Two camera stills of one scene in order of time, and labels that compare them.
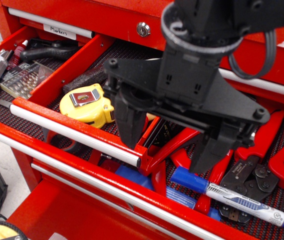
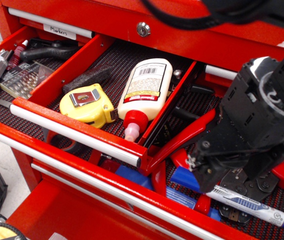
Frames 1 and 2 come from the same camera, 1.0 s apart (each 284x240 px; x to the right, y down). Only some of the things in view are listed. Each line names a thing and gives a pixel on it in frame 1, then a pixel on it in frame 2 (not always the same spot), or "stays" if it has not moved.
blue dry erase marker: [246, 204] stays
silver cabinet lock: [143, 29] stays
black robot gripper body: [185, 85] to [260, 123]
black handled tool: [40, 48] stays
